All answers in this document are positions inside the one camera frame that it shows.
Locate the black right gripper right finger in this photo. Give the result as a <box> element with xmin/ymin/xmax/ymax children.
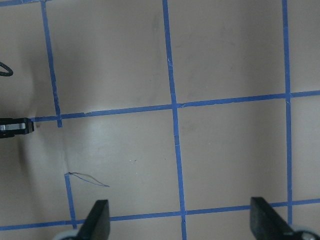
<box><xmin>250</xmin><ymin>197</ymin><xmax>295</xmax><ymax>240</ymax></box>

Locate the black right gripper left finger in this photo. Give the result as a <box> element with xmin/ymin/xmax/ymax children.
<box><xmin>76</xmin><ymin>199</ymin><xmax>111</xmax><ymax>240</ymax></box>

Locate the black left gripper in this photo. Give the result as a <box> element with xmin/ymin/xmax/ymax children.
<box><xmin>0</xmin><ymin>117</ymin><xmax>35</xmax><ymax>138</ymax></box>

